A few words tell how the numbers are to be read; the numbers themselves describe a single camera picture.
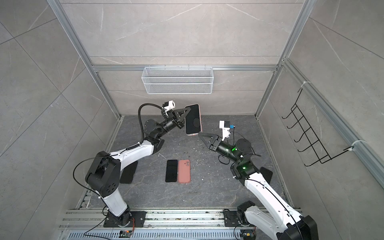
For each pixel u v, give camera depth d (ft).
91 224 2.43
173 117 2.11
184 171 2.97
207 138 2.01
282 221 1.31
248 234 2.30
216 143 1.90
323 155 1.90
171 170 2.98
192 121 2.16
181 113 2.28
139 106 2.30
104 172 1.54
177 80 3.31
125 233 2.31
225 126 2.03
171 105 2.35
